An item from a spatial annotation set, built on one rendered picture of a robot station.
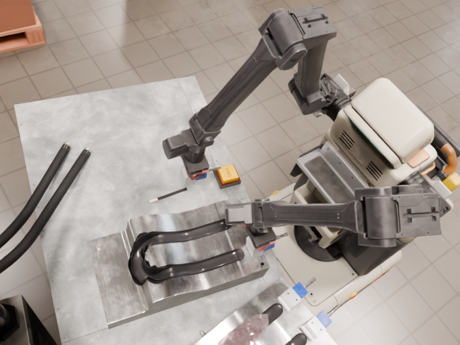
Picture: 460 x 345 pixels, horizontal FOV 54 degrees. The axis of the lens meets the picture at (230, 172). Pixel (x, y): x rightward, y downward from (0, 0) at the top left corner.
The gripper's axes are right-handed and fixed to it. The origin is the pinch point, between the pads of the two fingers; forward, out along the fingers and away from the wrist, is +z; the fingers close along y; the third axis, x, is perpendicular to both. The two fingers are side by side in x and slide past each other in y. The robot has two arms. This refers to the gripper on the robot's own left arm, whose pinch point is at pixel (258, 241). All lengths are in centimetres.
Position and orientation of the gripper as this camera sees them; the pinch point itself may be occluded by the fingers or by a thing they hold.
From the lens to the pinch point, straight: 138.5
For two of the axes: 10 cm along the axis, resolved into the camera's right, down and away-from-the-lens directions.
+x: 9.3, -3.0, 2.2
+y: 3.7, 7.4, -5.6
